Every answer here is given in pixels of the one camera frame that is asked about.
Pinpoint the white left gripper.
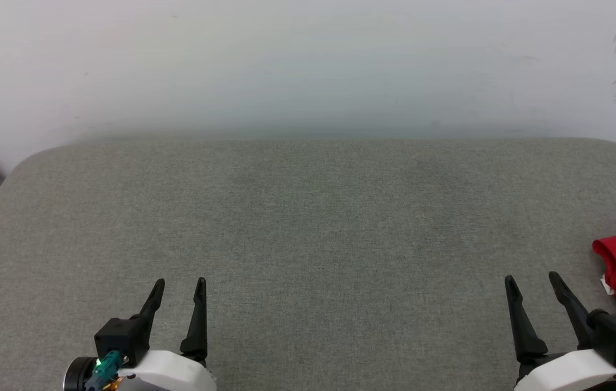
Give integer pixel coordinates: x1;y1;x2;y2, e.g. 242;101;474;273
115;278;218;391

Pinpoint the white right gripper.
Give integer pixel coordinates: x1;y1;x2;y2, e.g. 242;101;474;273
505;272;616;391

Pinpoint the teal left camera connector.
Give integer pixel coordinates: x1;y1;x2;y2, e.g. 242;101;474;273
84;350;125;391

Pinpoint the grey fabric sofa cushion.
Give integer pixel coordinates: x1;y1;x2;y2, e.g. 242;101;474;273
0;137;616;391

